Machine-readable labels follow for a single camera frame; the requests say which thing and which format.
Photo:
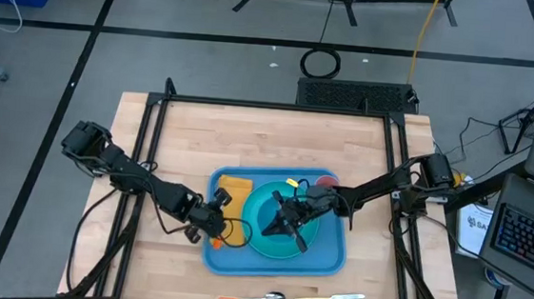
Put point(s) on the pink cup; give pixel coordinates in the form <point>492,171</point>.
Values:
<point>326,180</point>

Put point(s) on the white labelled box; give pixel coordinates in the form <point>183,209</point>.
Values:
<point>473,232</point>

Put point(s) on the black tripod stand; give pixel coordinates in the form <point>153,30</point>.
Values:
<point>530,115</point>

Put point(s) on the yellow plug bundle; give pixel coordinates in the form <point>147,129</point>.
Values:
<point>458,180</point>

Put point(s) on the computer keyboard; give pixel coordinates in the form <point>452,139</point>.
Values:
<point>527,241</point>

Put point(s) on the yellow cloth napkin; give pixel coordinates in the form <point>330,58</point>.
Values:
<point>235,190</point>

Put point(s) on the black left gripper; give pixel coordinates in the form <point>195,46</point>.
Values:
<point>202,213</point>

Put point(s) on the blue and white roll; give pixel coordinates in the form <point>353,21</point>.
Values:
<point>495,278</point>

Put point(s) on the teal plate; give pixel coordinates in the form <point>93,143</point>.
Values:
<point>264,245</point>

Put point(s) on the black perforated computer case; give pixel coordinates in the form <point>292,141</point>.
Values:
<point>357,95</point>

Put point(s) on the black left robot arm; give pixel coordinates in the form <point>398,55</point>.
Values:
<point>122,167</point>

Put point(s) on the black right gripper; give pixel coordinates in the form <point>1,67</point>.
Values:
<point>313,203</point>

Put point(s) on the blue plastic tray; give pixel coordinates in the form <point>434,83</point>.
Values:
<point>325,259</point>

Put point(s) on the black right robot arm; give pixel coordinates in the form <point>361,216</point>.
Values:
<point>374,186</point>

